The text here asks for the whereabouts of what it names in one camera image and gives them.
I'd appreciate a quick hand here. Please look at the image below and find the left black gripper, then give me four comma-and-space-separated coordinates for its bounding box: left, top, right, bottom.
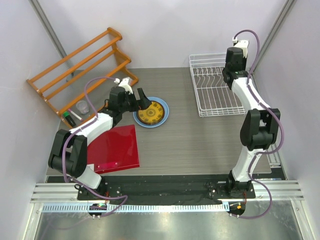
119, 88, 151, 113

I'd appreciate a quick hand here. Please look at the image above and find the yellow patterned plate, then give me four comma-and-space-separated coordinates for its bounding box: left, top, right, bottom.
137, 101, 165, 126

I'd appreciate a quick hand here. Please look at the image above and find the white slotted cable duct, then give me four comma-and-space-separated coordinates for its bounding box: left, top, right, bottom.
42, 202, 230, 214

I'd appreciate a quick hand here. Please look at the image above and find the light blue plate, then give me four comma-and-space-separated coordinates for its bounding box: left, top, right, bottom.
133, 96, 170, 128

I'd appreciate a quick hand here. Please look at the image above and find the aluminium rail frame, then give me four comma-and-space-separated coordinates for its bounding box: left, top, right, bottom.
31, 180, 304, 205

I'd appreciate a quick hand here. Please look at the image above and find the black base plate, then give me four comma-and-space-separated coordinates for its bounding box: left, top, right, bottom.
75, 174, 256, 206

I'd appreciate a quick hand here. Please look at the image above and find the white wire dish rack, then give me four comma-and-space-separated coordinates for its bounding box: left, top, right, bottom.
189, 52, 246, 117

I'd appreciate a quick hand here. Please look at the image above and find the white pink pen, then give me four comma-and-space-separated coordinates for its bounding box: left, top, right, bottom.
68, 108, 83, 122

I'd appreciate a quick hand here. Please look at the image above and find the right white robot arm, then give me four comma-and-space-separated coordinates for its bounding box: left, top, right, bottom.
222, 45, 281, 198

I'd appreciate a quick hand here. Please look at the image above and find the orange wooden rack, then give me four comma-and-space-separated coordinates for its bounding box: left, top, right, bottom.
26, 27, 139, 129

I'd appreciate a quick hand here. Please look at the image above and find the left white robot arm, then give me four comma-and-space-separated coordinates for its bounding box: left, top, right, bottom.
48, 86, 152, 200

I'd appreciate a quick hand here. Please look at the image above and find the green highlighter marker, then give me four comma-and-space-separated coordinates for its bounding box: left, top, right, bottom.
62, 111, 76, 127

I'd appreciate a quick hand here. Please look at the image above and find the red acrylic board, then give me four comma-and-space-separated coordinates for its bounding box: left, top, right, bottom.
87, 124, 140, 175

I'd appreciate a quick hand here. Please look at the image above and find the clear plastic cup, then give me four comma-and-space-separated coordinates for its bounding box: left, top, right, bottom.
75, 100, 90, 115

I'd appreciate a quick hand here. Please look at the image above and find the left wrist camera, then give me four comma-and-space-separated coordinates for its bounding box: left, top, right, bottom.
113, 77, 133, 94

